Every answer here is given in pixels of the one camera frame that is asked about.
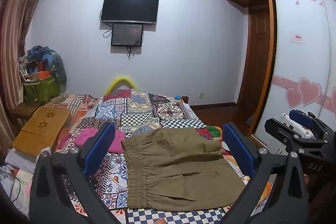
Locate white folded bedding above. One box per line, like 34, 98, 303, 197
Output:
5, 147, 40, 169

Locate khaki pants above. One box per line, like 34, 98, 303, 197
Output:
121, 126, 254, 212

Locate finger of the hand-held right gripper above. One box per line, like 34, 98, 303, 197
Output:
289, 109, 327, 132
265, 118, 330, 153

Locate small black wall monitor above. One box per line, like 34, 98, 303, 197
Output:
111, 24, 144, 47

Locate bright fleece blanket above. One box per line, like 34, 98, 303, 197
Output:
207, 125, 224, 140

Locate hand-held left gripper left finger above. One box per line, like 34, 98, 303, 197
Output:
29, 122, 127, 224

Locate wall-mounted black television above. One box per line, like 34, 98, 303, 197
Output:
100, 0, 160, 25

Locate pink folded garment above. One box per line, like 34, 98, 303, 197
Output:
76, 127, 126, 153

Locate bamboo folding lap table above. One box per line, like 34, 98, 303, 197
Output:
12, 107, 72, 156

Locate wooden stool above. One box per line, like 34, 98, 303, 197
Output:
10, 103, 40, 119

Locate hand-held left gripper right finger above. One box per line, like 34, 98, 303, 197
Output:
222, 122, 308, 224

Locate orange striped sheet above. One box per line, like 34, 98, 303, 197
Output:
39, 94, 99, 122

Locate brown wooden door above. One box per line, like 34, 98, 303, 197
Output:
238, 7, 271, 130

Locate white heart-print sliding door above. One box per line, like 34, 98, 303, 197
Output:
253, 0, 336, 151

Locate pile of mixed clothes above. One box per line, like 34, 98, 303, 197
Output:
18, 45, 67, 83

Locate striped red curtain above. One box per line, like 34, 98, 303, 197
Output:
0, 0, 50, 161

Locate patchwork printed blanket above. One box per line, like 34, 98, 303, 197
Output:
52, 88, 273, 224

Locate white hard suitcase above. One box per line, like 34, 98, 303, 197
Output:
281, 112, 317, 139

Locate thin black cable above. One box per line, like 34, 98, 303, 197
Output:
2, 166, 22, 202

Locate black monitor cable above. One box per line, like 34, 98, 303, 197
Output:
127, 40, 144, 60

